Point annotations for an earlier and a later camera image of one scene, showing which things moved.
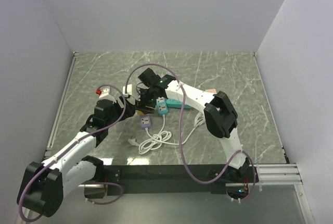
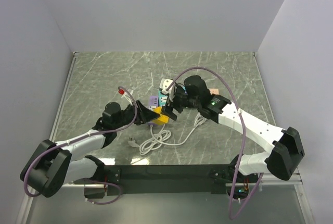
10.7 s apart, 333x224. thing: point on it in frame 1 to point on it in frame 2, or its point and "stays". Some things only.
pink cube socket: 214,90 stays
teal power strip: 162,107 stays
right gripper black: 141,106 to 179,90
